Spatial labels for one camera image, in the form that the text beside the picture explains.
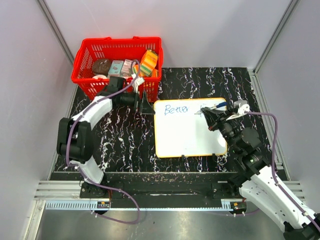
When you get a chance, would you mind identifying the orange juice carton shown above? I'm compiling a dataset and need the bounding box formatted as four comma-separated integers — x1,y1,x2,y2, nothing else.
140,49,158,76

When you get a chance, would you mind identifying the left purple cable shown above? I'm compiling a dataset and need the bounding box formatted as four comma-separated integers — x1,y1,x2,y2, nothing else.
65,59,142,225

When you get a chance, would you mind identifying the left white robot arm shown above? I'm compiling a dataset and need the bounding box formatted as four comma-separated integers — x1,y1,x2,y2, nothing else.
56,74,155,198

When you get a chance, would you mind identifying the red plastic shopping basket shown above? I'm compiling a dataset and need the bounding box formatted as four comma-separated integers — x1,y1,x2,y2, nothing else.
71,36,164,103

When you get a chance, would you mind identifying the white whiteboard with orange frame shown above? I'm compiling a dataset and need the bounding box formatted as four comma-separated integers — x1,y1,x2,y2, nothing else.
153,97,227,158

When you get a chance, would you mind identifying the teal small box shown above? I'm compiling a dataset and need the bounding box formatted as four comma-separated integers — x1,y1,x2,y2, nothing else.
107,60,124,77

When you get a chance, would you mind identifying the white round cup lid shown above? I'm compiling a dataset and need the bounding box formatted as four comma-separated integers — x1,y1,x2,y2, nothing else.
92,74,107,80

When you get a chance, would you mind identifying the pink white small box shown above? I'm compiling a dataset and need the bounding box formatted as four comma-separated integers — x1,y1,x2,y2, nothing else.
120,59,136,77

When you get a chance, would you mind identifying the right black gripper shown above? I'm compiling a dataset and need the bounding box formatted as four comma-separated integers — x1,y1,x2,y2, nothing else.
202,107,241,154

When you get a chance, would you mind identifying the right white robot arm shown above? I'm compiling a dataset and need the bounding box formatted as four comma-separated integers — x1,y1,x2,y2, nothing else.
200,104,320,240

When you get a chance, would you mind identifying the blue capped whiteboard marker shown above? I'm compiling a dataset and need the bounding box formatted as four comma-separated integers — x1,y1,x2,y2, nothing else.
195,101,227,115

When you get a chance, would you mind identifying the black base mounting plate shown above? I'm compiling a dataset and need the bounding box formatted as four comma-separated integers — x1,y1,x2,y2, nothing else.
79,171,258,209

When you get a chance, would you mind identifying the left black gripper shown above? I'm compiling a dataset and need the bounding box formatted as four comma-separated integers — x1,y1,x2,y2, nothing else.
118,88,156,115

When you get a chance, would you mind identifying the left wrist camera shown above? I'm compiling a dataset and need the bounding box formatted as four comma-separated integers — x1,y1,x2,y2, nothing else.
132,77,145,93

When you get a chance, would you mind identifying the brown round bread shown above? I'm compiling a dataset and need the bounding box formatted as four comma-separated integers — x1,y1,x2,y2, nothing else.
91,58,112,75

